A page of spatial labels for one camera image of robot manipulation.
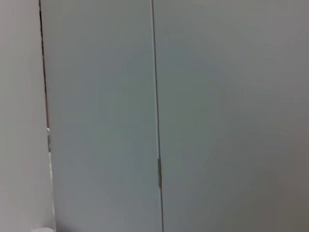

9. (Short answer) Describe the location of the grey wall panel hinge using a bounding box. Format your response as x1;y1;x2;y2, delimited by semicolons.
157;157;163;189

